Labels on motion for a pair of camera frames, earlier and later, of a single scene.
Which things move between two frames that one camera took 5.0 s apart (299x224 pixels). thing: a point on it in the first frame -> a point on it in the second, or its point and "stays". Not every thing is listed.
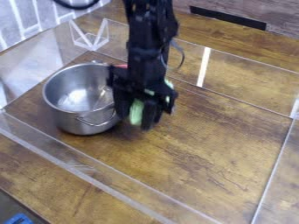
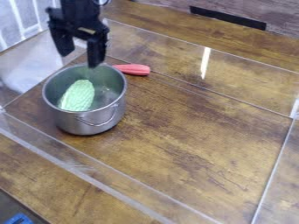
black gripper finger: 153,110 -> 97,48
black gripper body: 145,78 -> 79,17
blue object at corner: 19,219 stays
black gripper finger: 123,98 -> 63,40
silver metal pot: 79,94 stays
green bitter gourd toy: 137,107 -> 78,95
